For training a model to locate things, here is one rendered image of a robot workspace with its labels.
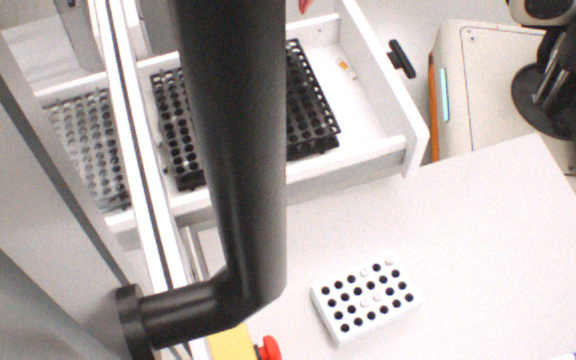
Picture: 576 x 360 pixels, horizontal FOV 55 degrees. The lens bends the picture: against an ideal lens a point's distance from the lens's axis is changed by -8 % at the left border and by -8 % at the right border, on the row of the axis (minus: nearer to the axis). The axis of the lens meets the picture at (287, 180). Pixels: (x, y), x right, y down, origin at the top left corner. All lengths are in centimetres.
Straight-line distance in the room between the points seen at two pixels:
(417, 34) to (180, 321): 207
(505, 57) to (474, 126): 29
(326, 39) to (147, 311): 81
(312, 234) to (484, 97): 94
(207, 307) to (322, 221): 70
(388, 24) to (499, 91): 64
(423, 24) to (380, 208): 143
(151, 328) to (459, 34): 171
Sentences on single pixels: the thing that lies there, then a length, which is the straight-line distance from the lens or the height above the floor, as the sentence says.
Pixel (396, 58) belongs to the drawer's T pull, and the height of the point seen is 91.
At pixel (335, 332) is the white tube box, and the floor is 80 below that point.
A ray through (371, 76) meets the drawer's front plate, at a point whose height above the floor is 89.
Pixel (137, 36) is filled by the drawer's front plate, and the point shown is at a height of 90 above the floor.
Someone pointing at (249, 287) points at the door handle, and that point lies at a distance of 15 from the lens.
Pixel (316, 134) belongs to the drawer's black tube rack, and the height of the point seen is 87.
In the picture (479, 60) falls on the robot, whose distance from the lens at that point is 178.
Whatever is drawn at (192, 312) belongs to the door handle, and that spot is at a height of 138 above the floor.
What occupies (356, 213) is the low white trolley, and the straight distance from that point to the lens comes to 88.
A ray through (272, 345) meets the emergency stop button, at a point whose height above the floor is 90.
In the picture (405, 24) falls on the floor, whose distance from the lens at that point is 223.
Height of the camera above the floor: 154
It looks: 60 degrees down
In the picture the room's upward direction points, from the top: straight up
